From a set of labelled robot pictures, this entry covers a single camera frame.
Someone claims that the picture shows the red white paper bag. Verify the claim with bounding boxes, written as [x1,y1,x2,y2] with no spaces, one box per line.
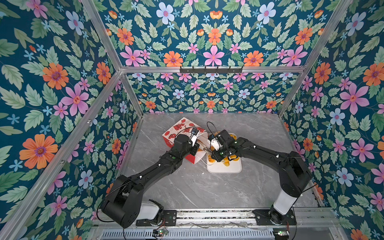
[162,117,210,164]

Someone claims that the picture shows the yellow speckled fake bread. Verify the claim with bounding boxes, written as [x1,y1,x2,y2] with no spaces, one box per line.
[221,160,230,167]

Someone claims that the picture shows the metal tongs with white tips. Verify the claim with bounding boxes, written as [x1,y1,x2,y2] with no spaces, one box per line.
[203,147,212,154]

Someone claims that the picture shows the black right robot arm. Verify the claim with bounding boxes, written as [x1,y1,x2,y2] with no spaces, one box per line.
[208,130,312,225]

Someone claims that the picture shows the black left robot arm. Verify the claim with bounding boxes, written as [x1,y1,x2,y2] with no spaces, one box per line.
[100,135,200,228]

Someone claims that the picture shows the white rectangular tray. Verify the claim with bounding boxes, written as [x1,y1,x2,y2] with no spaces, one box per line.
[206,132,243,174]

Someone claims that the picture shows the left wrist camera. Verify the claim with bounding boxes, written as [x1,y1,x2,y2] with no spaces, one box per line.
[190,128,199,147]

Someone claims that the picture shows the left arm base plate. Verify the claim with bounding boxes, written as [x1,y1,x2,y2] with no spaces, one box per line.
[136,210,178,227]

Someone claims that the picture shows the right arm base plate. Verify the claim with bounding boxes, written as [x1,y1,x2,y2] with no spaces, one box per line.
[252,209,297,226]

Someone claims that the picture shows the black hook rail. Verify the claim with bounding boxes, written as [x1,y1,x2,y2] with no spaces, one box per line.
[179,66,243,75]

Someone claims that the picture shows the white slotted cable duct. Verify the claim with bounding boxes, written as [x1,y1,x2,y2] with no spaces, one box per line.
[101,229,275,240]

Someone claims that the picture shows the aluminium front rail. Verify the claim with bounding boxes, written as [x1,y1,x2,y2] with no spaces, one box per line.
[92,208,343,230]

